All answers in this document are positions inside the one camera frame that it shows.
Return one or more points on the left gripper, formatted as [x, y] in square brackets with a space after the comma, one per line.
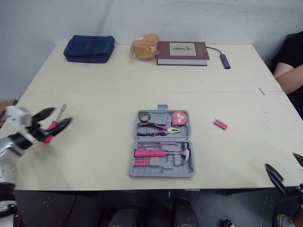
[36, 133]

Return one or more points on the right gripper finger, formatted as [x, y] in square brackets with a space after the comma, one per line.
[274, 173]
[298, 159]

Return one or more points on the pink bit holder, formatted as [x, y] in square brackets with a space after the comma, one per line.
[220, 124]
[142, 162]

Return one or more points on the grey tool case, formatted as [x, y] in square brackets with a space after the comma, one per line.
[163, 169]

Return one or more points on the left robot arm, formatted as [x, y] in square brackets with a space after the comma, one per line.
[8, 160]

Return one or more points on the thin metal tool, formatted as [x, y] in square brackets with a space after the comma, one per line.
[156, 144]

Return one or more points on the navy blue fabric pouch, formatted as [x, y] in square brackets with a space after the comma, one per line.
[88, 49]

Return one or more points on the person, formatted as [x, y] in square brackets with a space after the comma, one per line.
[290, 71]

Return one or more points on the black tape roll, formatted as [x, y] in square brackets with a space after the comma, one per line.
[144, 116]

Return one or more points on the pink and black pliers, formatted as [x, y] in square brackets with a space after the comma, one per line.
[154, 129]

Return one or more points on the pink tape measure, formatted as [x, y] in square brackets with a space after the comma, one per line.
[179, 118]

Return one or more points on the orange bread pack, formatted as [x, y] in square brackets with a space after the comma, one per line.
[144, 48]

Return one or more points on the dark grey usb hub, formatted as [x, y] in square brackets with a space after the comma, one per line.
[225, 61]

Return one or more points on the robot body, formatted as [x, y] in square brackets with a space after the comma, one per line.
[146, 214]

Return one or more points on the dark red hardcover book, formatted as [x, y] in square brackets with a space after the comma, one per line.
[182, 53]

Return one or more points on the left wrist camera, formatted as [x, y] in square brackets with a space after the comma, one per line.
[20, 119]

